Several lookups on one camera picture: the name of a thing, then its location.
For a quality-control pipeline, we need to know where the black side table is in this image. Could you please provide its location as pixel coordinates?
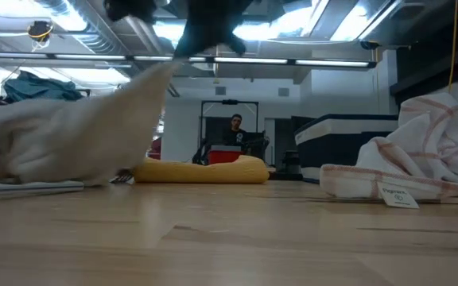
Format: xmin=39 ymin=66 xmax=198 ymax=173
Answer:
xmin=390 ymin=37 xmax=458 ymax=106

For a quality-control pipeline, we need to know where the red plastic crate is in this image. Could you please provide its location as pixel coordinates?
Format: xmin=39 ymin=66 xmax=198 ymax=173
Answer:
xmin=207 ymin=144 xmax=243 ymax=165

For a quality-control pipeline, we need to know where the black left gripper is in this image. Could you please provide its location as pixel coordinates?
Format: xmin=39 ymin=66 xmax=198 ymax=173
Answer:
xmin=173 ymin=0 xmax=254 ymax=59

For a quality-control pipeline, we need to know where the long ceiling light bar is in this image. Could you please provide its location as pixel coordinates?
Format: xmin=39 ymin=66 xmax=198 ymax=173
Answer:
xmin=0 ymin=50 xmax=377 ymax=69

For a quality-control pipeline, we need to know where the yellow cable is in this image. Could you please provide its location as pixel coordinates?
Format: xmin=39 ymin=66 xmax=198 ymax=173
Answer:
xmin=446 ymin=0 xmax=458 ymax=93

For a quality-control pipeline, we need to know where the navy blue fabric bin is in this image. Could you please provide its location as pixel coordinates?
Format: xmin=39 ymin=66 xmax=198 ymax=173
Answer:
xmin=294 ymin=114 xmax=400 ymax=184

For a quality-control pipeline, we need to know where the teal cloth heap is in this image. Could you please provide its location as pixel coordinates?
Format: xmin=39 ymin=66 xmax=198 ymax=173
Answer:
xmin=2 ymin=70 xmax=85 ymax=102

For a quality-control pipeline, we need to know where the black metal stand frame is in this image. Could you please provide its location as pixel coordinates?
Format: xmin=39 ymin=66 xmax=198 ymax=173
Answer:
xmin=200 ymin=99 xmax=272 ymax=166

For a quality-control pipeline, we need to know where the person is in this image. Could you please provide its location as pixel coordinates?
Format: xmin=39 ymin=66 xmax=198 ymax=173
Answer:
xmin=221 ymin=113 xmax=254 ymax=146

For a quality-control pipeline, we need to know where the orange towel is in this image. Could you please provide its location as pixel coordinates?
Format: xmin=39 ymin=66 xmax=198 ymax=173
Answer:
xmin=132 ymin=154 xmax=271 ymax=185

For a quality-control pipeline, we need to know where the plain white towel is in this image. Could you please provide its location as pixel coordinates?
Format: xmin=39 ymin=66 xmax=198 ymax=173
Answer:
xmin=0 ymin=61 xmax=183 ymax=188

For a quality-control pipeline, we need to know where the white towel with red checks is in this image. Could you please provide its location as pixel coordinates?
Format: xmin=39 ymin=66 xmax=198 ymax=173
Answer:
xmin=318 ymin=76 xmax=458 ymax=210

